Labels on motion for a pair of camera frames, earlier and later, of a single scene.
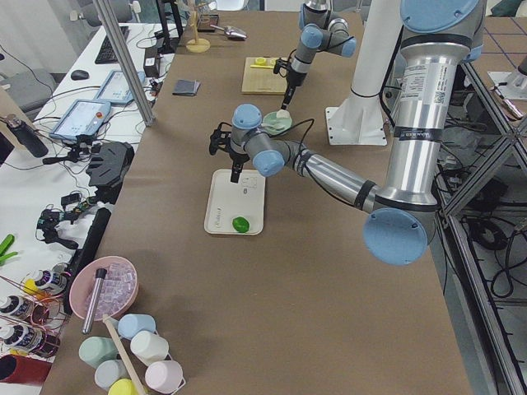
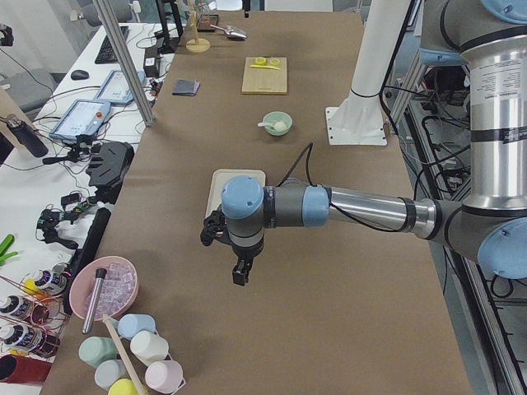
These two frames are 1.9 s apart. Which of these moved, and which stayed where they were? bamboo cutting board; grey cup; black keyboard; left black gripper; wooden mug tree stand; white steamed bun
Moved: left black gripper; white steamed bun
Stayed: grey cup; wooden mug tree stand; bamboo cutting board; black keyboard
